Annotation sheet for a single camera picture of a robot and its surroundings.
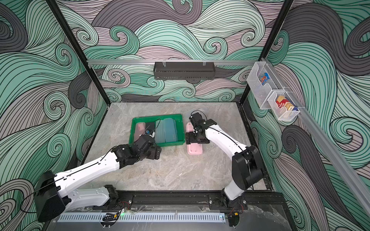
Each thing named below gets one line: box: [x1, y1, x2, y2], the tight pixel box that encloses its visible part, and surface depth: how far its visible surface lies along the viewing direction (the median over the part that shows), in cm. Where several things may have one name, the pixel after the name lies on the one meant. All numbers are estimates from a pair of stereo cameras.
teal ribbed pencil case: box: [163, 117, 178, 143], surface depth 102 cm
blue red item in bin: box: [259, 72, 271, 86], surface depth 85 cm
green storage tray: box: [128, 114, 185, 148], surface depth 103 cm
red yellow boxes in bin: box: [276, 95, 295, 111], surface depth 67 cm
